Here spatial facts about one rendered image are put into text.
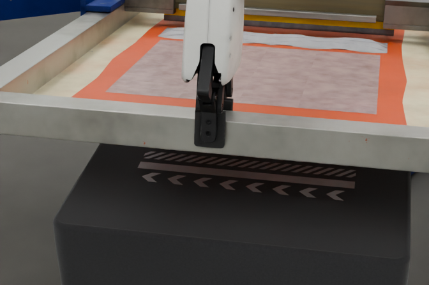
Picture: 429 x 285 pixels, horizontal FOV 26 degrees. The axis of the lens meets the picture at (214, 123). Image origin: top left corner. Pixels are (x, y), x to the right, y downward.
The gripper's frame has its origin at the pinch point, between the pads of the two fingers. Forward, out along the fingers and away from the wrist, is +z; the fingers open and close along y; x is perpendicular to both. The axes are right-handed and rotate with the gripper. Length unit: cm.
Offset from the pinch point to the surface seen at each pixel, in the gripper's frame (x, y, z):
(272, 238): 5.9, -11.1, 18.0
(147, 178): -12.8, -21.9, 16.2
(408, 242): 22.2, -13.3, 17.7
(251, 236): 3.2, -10.9, 18.0
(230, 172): -2.0, -25.7, 15.6
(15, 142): -109, -206, 83
